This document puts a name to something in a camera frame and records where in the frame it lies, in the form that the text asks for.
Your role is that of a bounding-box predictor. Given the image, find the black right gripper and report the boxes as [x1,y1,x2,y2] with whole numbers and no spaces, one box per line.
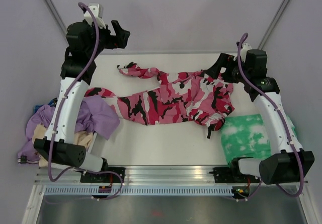
[206,52,251,84]

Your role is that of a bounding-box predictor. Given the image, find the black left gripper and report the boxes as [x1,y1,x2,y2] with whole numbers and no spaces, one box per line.
[86,20,130,59]

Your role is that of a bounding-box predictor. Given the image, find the pink camouflage trousers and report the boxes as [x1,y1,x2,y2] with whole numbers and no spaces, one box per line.
[85,62,234,138]

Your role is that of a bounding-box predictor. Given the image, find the purple trousers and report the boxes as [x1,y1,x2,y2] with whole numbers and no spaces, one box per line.
[18,96,120,164]

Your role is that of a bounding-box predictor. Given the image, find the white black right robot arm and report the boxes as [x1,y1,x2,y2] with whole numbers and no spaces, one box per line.
[206,49,315,185]

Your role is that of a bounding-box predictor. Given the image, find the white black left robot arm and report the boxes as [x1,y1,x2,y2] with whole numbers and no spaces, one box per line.
[34,20,130,182]

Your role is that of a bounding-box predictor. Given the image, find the green white folded trousers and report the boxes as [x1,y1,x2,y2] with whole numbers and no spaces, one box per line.
[220,113,299,165]

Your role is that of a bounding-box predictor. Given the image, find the blue white patterned garment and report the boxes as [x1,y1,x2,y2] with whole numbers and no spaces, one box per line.
[33,97,59,114]

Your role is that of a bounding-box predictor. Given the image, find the beige garment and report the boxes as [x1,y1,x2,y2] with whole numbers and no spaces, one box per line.
[32,124,96,167]

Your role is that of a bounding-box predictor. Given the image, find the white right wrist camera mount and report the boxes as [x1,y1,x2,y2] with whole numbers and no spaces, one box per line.
[240,42,252,61]

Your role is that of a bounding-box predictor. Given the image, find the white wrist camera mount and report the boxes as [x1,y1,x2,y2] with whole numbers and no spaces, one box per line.
[84,3,107,29]
[240,42,252,61]

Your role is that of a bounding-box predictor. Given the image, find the aluminium frame rear rail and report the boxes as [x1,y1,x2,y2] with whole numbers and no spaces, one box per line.
[100,50,236,55]

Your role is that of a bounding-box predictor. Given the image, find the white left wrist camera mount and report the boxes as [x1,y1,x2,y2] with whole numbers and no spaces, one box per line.
[84,3,107,29]

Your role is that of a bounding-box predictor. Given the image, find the aluminium frame rear left post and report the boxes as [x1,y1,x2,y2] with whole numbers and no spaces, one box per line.
[43,0,67,36]

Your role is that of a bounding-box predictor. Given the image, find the aluminium frame post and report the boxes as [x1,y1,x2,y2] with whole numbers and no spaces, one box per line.
[43,0,67,36]
[258,0,292,50]

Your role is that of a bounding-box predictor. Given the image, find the aluminium frame rear right post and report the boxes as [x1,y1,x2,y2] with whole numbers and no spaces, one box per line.
[258,0,292,50]

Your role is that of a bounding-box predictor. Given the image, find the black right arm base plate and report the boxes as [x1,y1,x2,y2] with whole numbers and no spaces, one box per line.
[209,167,260,184]

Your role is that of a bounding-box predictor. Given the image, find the aluminium front rail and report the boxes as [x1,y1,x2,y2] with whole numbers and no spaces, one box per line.
[34,165,309,186]

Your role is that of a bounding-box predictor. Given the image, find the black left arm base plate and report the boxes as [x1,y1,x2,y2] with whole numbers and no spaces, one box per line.
[80,167,126,184]

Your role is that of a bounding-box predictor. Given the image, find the white slotted cable duct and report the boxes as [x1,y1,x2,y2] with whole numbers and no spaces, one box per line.
[45,185,235,196]

